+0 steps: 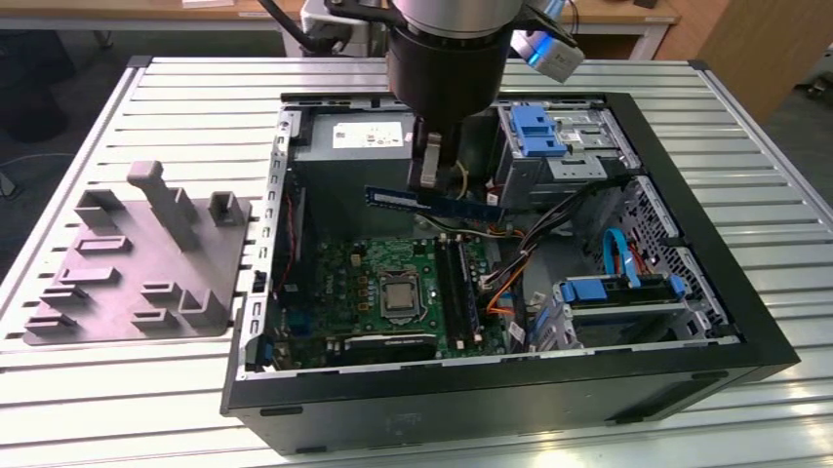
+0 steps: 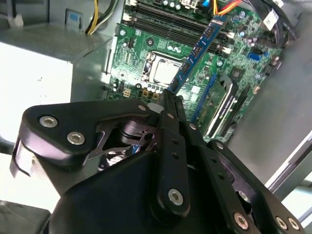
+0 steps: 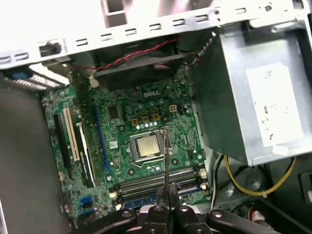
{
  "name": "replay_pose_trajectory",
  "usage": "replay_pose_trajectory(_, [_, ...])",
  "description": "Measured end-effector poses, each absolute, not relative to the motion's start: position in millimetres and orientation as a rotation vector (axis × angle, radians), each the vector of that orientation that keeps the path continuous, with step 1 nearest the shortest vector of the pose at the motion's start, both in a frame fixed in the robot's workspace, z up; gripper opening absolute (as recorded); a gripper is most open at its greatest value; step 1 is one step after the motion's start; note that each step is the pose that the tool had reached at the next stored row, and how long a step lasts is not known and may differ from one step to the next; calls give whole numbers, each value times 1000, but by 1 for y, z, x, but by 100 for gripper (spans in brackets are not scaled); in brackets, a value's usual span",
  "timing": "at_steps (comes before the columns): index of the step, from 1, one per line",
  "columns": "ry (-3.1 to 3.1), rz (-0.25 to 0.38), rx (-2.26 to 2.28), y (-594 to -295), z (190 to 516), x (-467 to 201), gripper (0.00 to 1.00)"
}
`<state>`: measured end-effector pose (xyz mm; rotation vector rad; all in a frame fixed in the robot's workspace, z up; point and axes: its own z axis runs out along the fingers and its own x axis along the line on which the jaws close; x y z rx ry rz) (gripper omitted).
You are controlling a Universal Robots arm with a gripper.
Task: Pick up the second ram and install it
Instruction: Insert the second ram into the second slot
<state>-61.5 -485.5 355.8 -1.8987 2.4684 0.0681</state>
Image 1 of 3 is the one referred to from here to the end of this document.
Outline blue drive cage latch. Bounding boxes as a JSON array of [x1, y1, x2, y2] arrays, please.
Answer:
[[510, 104, 567, 158]]

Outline grey power supply unit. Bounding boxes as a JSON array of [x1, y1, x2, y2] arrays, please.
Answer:
[[288, 114, 418, 166]]

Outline metal drive cage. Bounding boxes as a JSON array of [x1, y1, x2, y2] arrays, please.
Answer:
[[497, 100, 644, 209]]

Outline green motherboard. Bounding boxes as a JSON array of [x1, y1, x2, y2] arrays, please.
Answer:
[[272, 236, 510, 371]]

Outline wooden desk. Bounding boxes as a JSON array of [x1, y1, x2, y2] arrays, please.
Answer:
[[0, 0, 682, 60]]

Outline silver CPU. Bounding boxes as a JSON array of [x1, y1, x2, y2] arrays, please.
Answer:
[[382, 284, 419, 312]]

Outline wooden cabinet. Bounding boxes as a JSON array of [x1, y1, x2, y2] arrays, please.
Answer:
[[669, 0, 833, 126]]

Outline blue disk carrier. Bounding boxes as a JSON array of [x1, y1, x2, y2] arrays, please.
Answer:
[[558, 275, 685, 306]]

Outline black graphics card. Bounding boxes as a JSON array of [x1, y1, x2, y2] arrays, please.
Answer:
[[342, 333, 439, 366]]

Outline metal disk bay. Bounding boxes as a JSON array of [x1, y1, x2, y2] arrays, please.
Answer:
[[551, 280, 744, 350]]

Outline grey parts rack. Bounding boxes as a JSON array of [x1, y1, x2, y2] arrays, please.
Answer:
[[23, 160, 254, 346]]

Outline black PC case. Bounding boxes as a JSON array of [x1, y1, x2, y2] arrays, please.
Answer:
[[219, 91, 802, 457]]

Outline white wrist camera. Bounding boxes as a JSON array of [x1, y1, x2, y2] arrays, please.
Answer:
[[510, 28, 585, 84]]

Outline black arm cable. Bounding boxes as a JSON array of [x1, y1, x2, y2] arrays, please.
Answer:
[[256, 0, 328, 55]]

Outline black cable bundle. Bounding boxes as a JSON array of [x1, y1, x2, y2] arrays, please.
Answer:
[[518, 175, 634, 255]]

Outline blue flat data cable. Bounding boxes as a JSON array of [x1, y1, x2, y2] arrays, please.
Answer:
[[601, 227, 644, 287]]

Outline orange wires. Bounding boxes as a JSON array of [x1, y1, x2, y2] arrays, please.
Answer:
[[486, 286, 523, 324]]

